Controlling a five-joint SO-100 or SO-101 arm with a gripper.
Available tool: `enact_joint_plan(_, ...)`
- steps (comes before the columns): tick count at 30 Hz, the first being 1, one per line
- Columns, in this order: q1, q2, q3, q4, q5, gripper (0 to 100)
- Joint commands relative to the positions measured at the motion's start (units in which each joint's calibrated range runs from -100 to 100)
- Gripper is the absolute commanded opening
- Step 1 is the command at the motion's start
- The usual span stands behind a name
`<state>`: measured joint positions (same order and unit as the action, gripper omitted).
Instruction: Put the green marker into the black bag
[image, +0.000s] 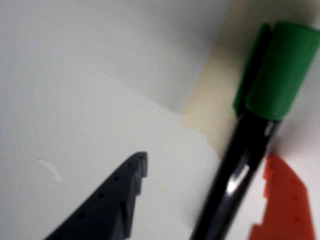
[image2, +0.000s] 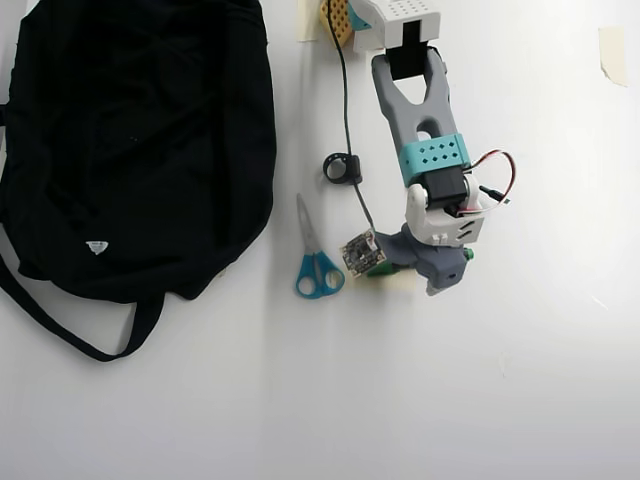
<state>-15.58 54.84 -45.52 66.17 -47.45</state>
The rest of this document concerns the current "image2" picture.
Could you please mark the grey blue gripper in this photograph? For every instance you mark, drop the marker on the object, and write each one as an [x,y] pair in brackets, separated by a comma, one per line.
[442,268]

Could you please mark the green marker with black barrel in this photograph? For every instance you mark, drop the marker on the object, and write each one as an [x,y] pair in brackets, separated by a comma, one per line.
[385,270]

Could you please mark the white grey teal robot arm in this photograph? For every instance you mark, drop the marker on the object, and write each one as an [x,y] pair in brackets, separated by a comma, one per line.
[415,115]

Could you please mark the yellow perforated robot base part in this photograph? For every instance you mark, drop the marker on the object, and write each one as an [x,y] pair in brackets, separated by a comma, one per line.
[336,20]

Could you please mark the black fabric bag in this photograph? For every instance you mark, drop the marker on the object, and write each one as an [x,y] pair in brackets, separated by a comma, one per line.
[125,150]

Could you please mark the wide beige masking tape strip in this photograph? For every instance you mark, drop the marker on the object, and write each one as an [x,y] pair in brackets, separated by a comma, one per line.
[395,285]

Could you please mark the torn beige masking tape piece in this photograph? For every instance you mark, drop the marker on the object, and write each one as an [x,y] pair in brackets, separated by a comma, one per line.
[614,55]

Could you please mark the narrow beige masking tape strip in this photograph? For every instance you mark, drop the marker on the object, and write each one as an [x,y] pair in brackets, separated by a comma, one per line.
[306,25]

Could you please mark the bare camera circuit board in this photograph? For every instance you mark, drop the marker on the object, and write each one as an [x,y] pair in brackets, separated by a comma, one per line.
[364,254]

